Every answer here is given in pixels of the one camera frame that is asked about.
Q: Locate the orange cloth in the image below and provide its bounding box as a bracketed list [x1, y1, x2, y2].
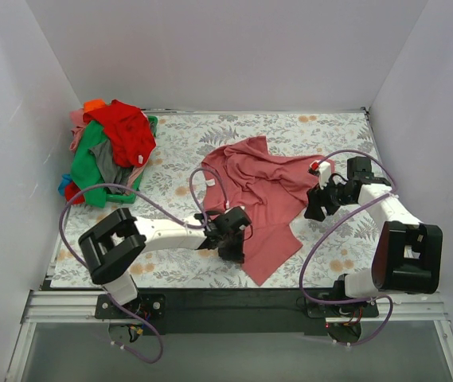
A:
[83, 99, 107, 113]

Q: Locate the light pink cloth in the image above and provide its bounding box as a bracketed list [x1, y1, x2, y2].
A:
[69, 108, 87, 153]

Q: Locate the pink t shirt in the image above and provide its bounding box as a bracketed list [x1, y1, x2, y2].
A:
[201, 136, 323, 286]

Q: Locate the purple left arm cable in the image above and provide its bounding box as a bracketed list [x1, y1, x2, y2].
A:
[59, 166, 227, 364]

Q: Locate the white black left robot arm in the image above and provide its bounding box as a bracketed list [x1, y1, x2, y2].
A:
[78, 207, 252, 318]

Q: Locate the red t shirt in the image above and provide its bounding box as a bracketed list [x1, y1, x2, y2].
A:
[64, 99, 156, 205]

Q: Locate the floral patterned table mat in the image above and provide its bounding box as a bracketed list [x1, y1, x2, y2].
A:
[49, 112, 418, 289]

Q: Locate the aluminium front frame rail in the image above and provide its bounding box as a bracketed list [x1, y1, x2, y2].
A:
[6, 289, 453, 381]

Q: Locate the grey t shirt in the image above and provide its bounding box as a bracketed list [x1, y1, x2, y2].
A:
[88, 139, 133, 186]

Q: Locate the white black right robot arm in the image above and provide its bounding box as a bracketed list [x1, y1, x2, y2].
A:
[304, 156, 443, 317]

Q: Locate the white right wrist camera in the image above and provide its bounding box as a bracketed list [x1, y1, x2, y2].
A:
[309, 160, 334, 189]

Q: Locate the blue cloth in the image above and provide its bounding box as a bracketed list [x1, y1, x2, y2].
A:
[57, 173, 72, 197]

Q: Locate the green t shirt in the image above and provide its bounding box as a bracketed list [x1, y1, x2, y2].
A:
[70, 121, 124, 208]

